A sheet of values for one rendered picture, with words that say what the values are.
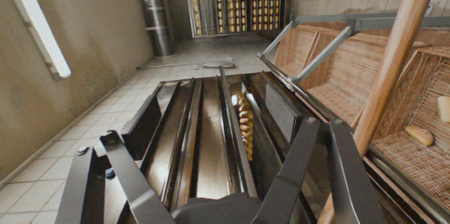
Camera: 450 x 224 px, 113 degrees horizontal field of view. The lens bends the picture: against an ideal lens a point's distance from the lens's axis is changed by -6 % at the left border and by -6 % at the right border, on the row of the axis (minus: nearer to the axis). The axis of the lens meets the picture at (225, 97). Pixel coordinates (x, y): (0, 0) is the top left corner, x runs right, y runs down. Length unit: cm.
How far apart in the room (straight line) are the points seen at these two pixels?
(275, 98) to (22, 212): 109
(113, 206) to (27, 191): 46
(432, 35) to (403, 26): 73
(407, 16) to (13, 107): 155
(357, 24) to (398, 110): 44
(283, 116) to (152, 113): 13
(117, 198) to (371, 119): 91
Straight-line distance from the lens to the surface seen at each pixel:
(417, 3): 35
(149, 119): 18
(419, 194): 43
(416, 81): 100
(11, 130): 141
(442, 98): 99
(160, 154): 98
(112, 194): 94
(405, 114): 108
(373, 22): 85
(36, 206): 110
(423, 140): 105
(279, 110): 17
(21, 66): 149
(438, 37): 107
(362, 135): 41
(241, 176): 61
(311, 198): 79
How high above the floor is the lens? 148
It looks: 3 degrees down
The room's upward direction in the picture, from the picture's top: 96 degrees counter-clockwise
